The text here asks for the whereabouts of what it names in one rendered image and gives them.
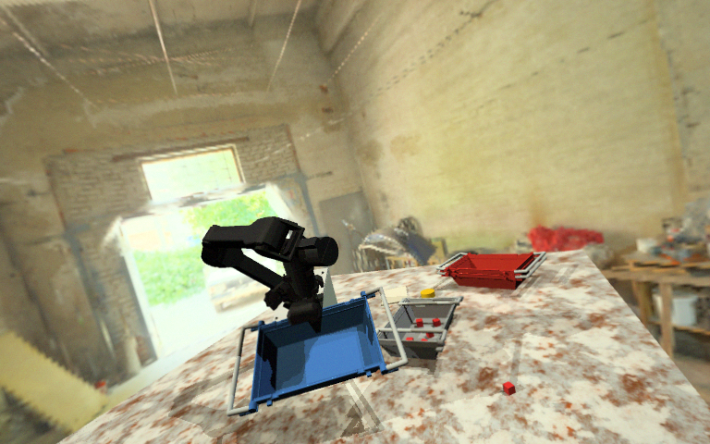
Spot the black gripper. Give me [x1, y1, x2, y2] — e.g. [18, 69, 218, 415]
[285, 266, 324, 334]

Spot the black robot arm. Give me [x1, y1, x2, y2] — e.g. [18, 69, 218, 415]
[201, 216, 338, 311]

